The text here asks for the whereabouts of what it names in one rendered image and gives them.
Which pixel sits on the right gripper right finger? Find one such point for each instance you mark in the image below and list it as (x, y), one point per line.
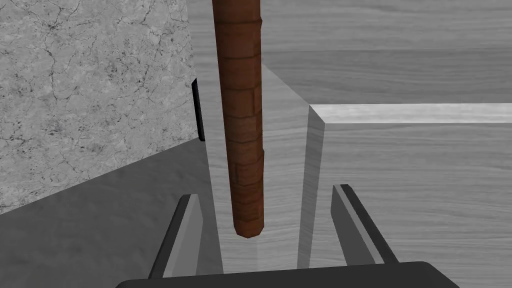
(356, 236)

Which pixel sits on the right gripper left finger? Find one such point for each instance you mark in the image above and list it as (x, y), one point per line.
(184, 240)

